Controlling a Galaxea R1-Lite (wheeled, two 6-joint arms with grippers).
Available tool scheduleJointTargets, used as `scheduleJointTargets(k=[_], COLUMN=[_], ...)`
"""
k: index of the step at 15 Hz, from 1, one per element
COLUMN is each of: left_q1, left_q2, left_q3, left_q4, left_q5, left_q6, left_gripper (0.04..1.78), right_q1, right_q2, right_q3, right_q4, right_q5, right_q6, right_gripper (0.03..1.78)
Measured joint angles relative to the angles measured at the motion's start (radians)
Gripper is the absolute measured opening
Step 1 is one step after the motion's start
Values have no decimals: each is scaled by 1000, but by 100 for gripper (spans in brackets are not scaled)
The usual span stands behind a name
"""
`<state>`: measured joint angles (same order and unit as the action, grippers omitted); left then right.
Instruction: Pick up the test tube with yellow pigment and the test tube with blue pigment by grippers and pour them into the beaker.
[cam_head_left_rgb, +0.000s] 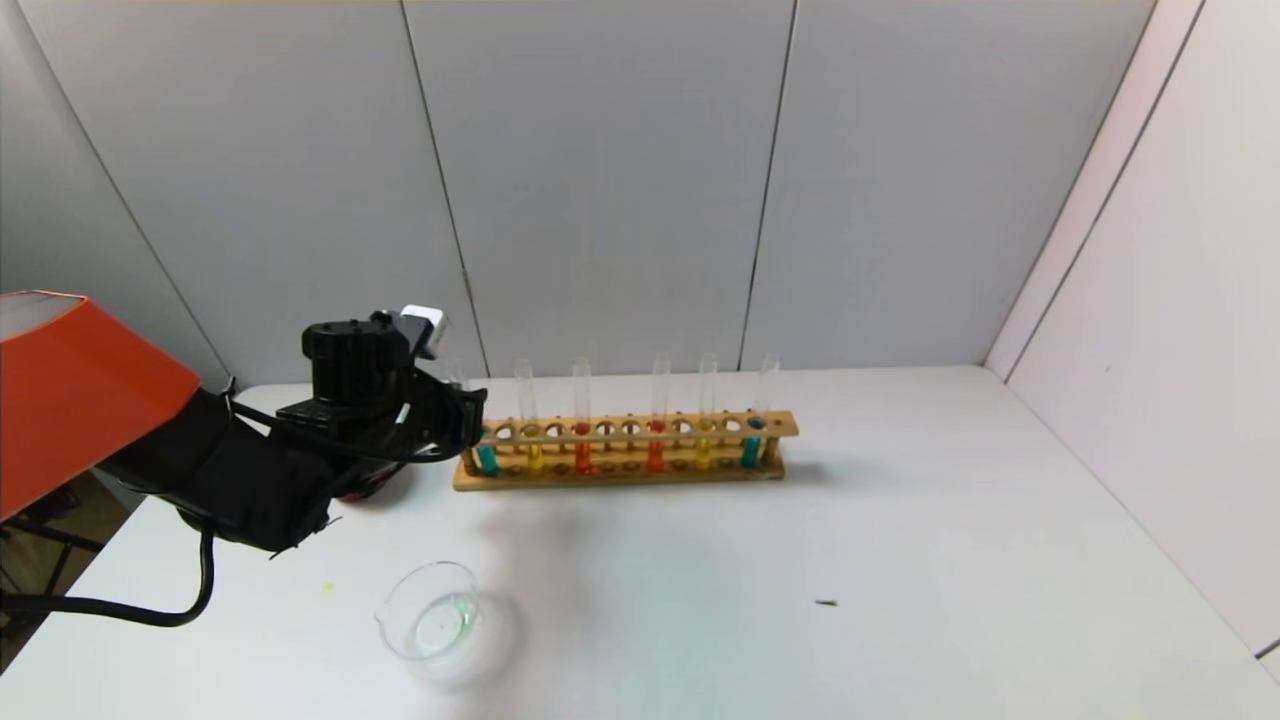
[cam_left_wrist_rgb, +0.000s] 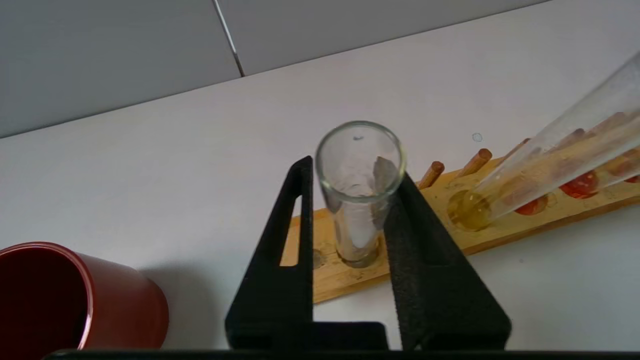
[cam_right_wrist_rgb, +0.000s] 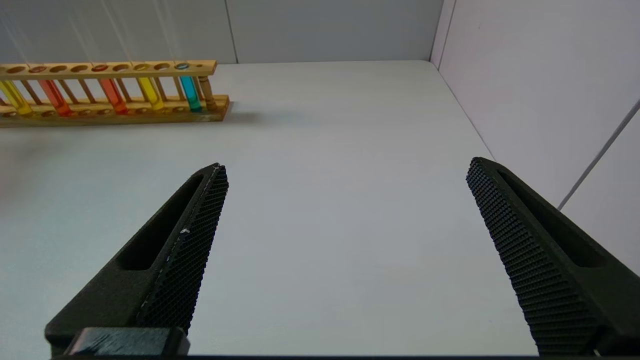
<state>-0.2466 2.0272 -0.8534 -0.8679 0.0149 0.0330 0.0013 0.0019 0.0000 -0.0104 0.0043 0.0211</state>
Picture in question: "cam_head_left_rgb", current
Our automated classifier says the clear glass dish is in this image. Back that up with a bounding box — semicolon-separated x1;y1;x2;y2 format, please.
375;559;484;662

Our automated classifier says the dark red plastic cup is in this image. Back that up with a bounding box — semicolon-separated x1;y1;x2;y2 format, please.
335;462;414;503

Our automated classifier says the yellow pigment glass test tube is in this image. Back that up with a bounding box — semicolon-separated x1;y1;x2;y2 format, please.
693;352;720;472
514;360;548;479

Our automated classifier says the orange pigment glass test tube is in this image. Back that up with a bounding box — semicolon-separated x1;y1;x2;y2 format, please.
646;353;673;475
572;357;595;477

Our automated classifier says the black tripod stand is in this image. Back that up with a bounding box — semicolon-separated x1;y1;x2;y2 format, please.
0;480;107;643

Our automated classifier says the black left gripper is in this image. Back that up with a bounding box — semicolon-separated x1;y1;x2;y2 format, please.
394;368;489;464

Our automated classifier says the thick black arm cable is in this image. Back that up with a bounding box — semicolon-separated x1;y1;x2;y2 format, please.
0;395;471;629

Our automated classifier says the blue pigment glass test tube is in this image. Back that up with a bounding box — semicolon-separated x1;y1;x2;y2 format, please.
739;352;781;470
444;357;501;479

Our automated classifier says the wooden test tube rack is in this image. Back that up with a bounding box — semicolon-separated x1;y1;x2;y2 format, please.
452;410;800;492

